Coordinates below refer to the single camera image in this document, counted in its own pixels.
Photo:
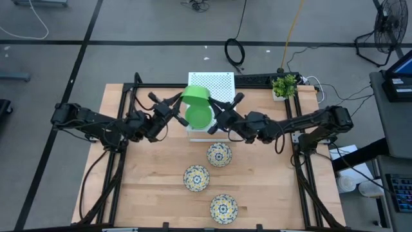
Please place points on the black floor fan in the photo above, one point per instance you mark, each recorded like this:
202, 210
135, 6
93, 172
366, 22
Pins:
391, 24

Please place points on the white perforated shelf riser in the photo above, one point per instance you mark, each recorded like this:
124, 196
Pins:
222, 83

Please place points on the green plastic mini bowl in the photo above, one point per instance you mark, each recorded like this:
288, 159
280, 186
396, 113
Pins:
198, 116
194, 93

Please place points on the white paper sheet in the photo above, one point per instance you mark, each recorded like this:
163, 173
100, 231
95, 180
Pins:
346, 150

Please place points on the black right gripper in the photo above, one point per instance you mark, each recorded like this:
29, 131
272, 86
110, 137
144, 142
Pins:
230, 120

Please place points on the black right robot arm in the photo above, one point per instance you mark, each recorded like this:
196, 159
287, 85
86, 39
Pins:
309, 120

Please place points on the black labelled device box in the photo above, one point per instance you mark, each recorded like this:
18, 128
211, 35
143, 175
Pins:
397, 90

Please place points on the black keyboard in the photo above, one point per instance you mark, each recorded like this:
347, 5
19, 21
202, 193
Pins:
400, 193

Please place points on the black desk support beam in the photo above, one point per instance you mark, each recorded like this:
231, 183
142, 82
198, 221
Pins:
360, 154

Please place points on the green plant in white pot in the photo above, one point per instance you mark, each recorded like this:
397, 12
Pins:
284, 86

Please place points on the grey cart base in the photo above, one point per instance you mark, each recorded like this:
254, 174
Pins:
38, 2

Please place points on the black aluminium table frame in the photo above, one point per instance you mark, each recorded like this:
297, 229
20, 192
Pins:
154, 85

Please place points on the black power strip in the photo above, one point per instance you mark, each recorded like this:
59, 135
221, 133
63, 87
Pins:
254, 80

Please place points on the black computer monitor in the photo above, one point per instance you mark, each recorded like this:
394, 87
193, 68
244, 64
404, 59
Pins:
404, 67

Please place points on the grey floor stand base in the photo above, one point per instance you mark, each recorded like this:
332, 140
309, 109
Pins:
14, 76

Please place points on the grey keyboard desk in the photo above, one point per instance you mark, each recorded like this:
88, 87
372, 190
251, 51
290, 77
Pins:
386, 222

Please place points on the white round lid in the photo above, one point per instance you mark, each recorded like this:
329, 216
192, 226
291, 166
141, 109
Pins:
370, 189
346, 184

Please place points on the yellow floral mini bowl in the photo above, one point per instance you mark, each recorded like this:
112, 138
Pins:
219, 154
196, 178
224, 208

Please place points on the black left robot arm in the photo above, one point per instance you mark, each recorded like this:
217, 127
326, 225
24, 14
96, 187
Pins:
87, 117

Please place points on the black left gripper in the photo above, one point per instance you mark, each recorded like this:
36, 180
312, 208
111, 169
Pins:
161, 117

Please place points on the silver mounting plate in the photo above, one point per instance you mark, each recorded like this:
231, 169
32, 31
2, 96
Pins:
296, 138

